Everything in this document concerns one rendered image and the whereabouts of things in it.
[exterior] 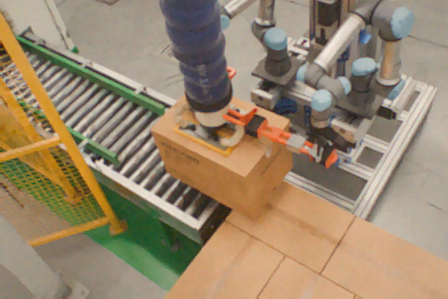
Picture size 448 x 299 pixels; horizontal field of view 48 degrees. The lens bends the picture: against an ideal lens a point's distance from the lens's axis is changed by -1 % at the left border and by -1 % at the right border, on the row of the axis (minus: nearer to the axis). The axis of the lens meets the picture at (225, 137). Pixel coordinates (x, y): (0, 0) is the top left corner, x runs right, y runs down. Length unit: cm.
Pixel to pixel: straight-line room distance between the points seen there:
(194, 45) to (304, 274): 130
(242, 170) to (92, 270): 154
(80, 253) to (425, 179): 241
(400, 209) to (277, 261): 114
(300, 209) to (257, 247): 33
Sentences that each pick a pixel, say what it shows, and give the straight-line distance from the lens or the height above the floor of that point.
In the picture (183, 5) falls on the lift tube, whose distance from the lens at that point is 193.
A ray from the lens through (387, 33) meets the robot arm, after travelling 220.
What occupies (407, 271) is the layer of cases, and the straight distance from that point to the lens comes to 272.
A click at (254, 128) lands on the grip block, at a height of 122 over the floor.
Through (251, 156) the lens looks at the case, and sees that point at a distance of 239.
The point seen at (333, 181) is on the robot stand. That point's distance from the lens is 335.
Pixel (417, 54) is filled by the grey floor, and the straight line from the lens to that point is 455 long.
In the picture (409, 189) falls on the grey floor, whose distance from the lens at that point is 363.
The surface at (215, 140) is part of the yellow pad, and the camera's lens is 244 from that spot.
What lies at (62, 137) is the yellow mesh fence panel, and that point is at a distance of 283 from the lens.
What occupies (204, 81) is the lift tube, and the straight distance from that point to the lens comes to 218.
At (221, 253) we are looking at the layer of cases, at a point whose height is 54.
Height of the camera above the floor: 298
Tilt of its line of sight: 50 degrees down
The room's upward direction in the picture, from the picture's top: 11 degrees counter-clockwise
